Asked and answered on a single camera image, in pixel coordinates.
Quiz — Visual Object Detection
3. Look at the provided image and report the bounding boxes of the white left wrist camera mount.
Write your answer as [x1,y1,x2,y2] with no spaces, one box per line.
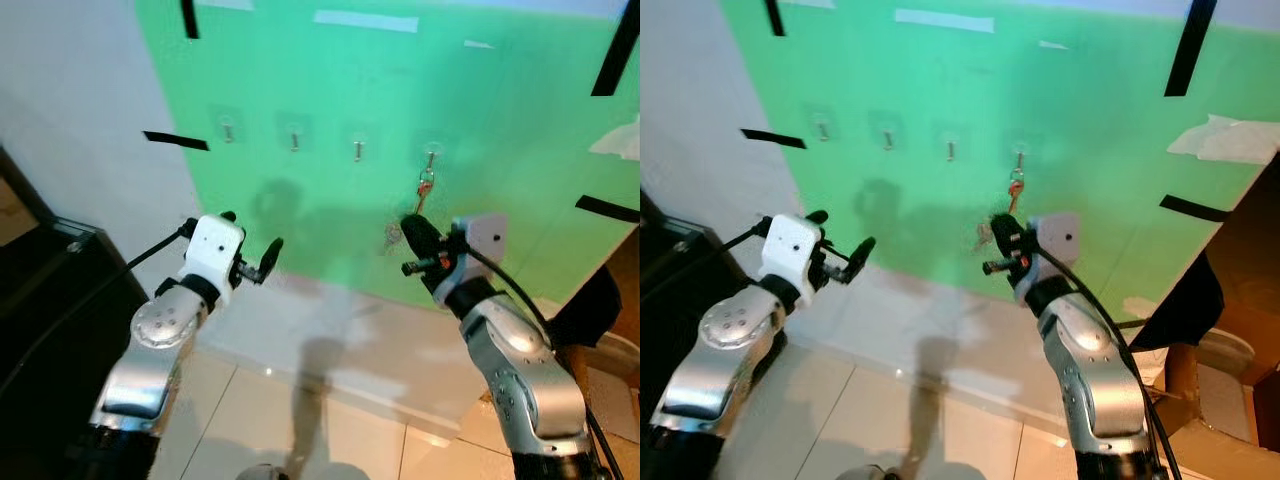
[181,214,247,293]
[760,214,824,288]

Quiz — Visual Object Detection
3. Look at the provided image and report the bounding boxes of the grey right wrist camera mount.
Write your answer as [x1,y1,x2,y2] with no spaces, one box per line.
[453,212,509,273]
[1022,211,1084,273]

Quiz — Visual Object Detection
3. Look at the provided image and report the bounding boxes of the keys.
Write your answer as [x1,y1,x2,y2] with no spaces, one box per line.
[412,166,439,217]
[1004,166,1029,217]

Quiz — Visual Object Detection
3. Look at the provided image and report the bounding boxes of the torn white paper patch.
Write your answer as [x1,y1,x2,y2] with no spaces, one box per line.
[1166,113,1280,167]
[588,114,641,162]

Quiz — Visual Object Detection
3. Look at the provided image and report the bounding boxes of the brown cardboard box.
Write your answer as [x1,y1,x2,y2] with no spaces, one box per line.
[1150,150,1280,447]
[555,225,641,447]

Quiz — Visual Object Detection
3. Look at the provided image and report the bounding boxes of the green wall sheet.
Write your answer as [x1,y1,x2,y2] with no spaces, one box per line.
[133,0,641,311]
[718,0,1280,326]

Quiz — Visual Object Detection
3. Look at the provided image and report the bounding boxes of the black cabinet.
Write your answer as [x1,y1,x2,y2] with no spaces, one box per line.
[640,190,763,480]
[0,145,153,480]

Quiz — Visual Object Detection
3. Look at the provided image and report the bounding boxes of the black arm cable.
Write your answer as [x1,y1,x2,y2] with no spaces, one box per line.
[466,245,616,480]
[640,222,771,341]
[1036,245,1186,480]
[0,222,196,401]

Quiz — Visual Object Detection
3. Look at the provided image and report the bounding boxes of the black cloth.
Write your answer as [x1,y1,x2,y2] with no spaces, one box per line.
[1134,250,1247,352]

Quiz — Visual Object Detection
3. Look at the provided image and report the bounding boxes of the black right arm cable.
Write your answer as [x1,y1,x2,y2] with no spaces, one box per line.
[466,245,616,480]
[1036,245,1186,480]

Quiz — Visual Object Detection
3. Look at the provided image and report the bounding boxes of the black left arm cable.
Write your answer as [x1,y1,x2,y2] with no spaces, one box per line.
[640,222,771,341]
[0,222,196,401]

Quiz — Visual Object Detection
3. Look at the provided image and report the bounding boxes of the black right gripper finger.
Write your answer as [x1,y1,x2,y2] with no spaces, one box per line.
[400,214,447,264]
[990,213,1031,263]

